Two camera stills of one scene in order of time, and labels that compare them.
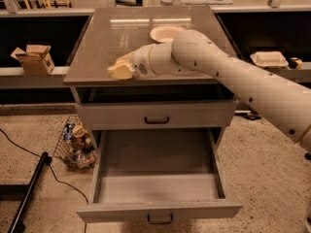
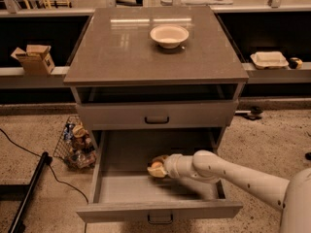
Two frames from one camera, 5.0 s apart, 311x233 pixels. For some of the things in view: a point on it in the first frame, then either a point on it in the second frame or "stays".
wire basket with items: [75, 148] stays
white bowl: [165, 33] stays
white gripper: [140, 61] -> [170, 166]
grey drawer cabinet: [159, 149] stays
